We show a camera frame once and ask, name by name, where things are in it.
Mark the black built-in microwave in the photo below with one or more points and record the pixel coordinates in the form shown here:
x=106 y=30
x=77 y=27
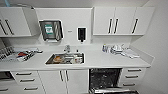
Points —
x=5 y=76

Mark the white folded towel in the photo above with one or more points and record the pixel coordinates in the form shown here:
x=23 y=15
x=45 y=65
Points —
x=131 y=54

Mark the black wall soap dispenser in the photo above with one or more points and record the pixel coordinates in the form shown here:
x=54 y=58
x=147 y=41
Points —
x=81 y=34

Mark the small wall label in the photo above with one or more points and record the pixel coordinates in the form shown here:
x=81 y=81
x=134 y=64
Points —
x=70 y=31

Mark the white cup on plate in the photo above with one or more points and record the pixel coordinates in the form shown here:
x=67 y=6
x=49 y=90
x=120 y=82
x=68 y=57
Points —
x=78 y=60

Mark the dish soap bottle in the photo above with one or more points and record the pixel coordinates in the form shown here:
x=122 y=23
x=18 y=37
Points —
x=104 y=48

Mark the white drawer unit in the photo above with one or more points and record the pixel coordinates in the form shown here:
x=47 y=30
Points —
x=28 y=81
x=132 y=76

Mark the steel kitchen sink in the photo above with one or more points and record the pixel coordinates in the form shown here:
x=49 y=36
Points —
x=50 y=62

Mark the steel paper towel dispenser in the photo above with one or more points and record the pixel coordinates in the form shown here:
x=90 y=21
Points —
x=50 y=30

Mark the orange bowl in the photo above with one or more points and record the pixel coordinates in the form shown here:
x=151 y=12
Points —
x=57 y=59

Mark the chrome faucet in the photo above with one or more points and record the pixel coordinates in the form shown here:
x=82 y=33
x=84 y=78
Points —
x=67 y=49

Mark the stack of white dishes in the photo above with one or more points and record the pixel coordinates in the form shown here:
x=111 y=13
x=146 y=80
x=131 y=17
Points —
x=116 y=50

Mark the white upper cabinet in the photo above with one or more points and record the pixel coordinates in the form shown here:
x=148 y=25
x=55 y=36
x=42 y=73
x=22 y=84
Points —
x=16 y=21
x=123 y=20

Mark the white sink base cabinet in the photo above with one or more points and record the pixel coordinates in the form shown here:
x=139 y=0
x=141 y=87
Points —
x=63 y=81

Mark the stainless steel dishwasher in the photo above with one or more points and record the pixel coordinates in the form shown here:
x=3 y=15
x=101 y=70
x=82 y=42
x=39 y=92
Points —
x=105 y=80

